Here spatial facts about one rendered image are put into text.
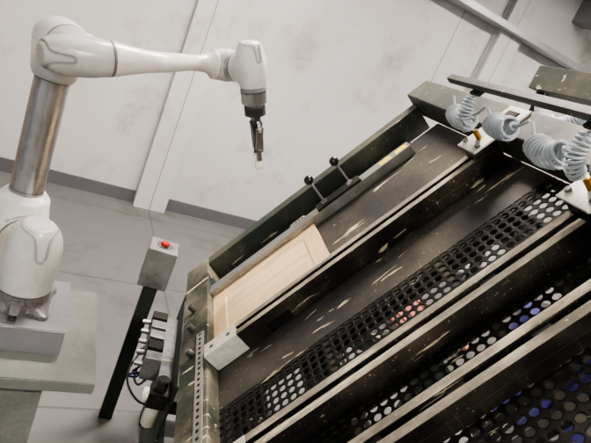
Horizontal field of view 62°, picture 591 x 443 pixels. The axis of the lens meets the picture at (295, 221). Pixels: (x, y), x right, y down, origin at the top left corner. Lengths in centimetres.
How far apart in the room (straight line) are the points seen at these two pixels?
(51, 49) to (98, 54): 11
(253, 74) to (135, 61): 39
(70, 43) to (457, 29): 472
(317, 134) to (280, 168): 51
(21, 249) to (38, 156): 30
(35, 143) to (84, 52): 37
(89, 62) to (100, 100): 326
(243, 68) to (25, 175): 76
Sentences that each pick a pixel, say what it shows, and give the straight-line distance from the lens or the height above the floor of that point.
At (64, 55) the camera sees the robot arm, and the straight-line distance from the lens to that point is 148.
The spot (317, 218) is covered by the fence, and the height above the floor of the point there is 133.
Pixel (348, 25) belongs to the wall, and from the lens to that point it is 512.
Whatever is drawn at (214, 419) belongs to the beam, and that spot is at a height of 89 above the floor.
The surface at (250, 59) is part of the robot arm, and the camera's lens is 171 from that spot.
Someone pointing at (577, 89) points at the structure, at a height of 213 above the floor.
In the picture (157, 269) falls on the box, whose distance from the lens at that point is 214.
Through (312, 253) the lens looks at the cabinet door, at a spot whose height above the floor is 126.
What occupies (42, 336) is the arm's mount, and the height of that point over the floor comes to 82.
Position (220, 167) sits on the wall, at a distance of 501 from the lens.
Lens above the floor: 184
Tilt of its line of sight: 17 degrees down
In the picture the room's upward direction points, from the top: 24 degrees clockwise
